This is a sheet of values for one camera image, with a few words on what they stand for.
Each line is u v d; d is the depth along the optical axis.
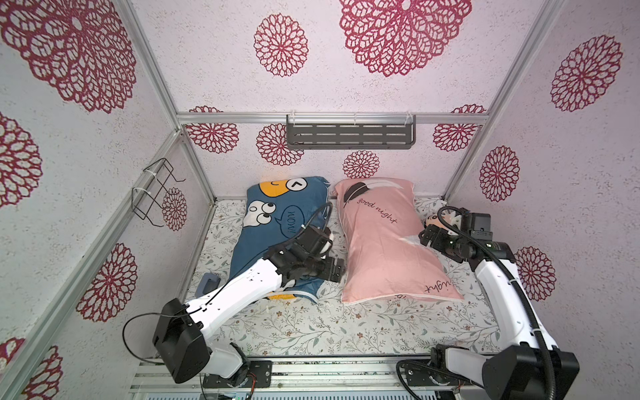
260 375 0.73
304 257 0.58
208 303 0.44
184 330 0.40
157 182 0.80
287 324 0.83
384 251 0.86
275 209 1.06
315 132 0.94
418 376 0.73
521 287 0.46
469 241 0.55
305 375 0.75
